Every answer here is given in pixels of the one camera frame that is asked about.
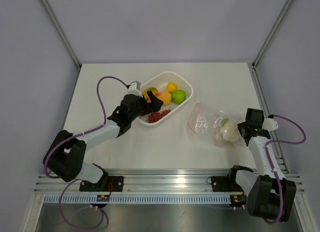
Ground fake orange fruit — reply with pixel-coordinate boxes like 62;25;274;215
156;91;172;106

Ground fake mango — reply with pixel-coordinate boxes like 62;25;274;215
141;87;159;100

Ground fake red grapes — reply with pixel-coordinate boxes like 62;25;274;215
148;109;171;123

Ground white perforated plastic basket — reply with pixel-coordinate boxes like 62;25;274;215
138;71;194;127

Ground fake yellow pear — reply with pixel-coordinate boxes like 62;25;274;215
165;82;178;94

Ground fake green apple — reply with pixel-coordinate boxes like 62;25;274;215
171;89;186;104

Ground clear zip top bag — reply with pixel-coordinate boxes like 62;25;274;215
187;101;245;147

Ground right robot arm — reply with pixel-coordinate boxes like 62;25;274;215
227;108;297;225

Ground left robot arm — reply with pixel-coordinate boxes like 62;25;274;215
43;91;164;191

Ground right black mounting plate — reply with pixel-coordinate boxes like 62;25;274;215
209;173;257;193

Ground black mounting plate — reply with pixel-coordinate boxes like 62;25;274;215
209;173;257;193
79;176;124;192

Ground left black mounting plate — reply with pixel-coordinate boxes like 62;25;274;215
79;176;124;192

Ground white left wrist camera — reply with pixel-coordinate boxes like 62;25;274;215
127;81;142;97

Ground right aluminium frame post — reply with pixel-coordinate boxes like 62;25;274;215
252;0;295;69

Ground aluminium frame post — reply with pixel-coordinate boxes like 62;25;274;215
252;0;295;69
39;0;82;72

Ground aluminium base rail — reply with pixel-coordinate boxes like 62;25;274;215
33;168;306;195

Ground white slotted cable duct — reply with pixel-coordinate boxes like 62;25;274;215
44;194;231;205

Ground left aluminium frame post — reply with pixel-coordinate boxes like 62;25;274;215
39;0;82;72

